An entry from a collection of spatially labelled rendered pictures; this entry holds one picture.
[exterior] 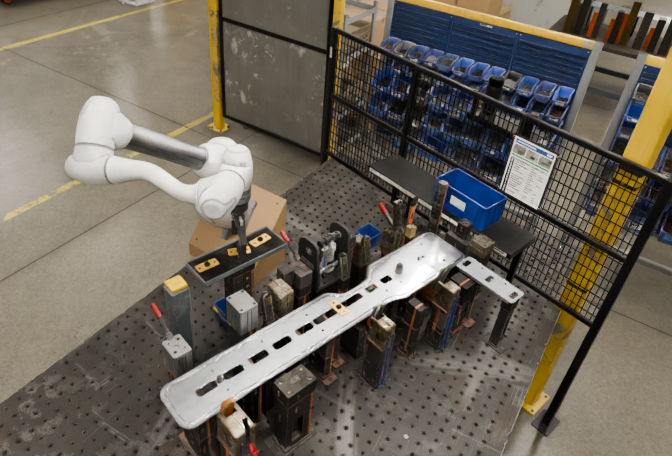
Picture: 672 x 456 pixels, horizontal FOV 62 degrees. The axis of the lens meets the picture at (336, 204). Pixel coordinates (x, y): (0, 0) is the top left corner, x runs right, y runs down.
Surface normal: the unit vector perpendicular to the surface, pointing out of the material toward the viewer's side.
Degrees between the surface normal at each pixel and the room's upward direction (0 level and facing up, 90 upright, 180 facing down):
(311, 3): 91
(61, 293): 0
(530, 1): 90
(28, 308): 0
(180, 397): 0
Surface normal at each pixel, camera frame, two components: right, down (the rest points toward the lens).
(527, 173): -0.74, 0.34
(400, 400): 0.08, -0.81
